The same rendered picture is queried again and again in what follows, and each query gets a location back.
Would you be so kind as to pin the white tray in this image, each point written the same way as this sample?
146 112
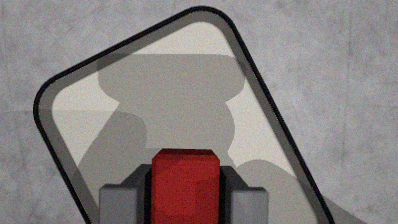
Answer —
187 82

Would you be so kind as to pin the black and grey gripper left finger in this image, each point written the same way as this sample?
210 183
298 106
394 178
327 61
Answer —
128 202

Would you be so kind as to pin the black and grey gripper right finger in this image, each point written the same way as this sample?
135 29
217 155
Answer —
239 203

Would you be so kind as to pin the red block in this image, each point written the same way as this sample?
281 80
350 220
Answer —
185 187

